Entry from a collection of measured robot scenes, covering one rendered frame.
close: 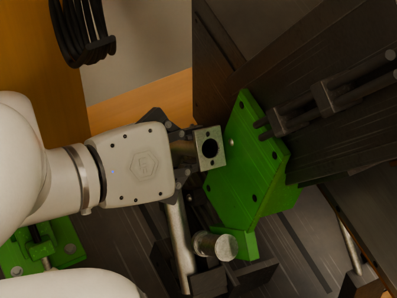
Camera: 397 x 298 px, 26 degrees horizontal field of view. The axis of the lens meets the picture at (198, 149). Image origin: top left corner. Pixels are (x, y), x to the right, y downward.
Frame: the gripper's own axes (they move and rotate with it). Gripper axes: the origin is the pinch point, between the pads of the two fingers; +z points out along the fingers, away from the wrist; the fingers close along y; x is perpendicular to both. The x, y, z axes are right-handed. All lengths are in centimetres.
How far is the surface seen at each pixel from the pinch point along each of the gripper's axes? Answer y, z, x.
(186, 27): 11, 83, 154
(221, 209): -10.2, 4.2, 3.7
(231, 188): -6.7, 4.2, -0.1
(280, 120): 4.8, 0.0, -21.0
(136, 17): 16, 71, 165
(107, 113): 1.6, 6.4, 45.0
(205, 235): -13.5, 1.8, 5.0
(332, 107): 7.5, -3.3, -35.2
